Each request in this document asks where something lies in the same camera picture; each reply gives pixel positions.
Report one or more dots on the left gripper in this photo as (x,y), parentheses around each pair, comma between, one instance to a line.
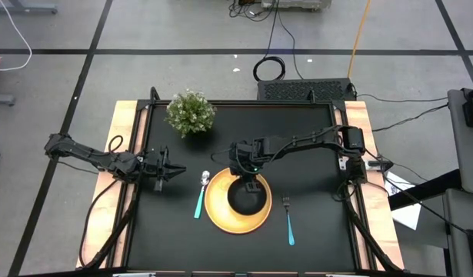
(159,167)

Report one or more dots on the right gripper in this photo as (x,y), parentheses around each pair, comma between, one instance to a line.
(247,157)

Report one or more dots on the black bowl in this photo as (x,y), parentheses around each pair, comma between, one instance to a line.
(245,202)

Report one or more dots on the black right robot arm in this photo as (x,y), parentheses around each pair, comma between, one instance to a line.
(305,142)

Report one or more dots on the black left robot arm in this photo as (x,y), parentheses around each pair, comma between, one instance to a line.
(86,154)

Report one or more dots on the yellow round plate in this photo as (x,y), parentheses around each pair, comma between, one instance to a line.
(220,211)

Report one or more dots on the green potted plant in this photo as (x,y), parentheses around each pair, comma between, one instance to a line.
(190,113)

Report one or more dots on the black computer case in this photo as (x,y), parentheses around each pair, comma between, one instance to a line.
(305,90)

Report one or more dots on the white paper sheet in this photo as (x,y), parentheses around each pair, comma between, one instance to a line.
(407,217)

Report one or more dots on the black bar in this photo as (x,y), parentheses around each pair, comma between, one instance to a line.
(424,190)

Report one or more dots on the grey desk foot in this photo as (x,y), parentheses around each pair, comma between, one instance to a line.
(24,7)
(1,100)

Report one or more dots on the grey cart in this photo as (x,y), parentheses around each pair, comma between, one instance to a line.
(461,154)

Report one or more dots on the black table frame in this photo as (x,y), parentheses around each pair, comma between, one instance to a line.
(240,103)

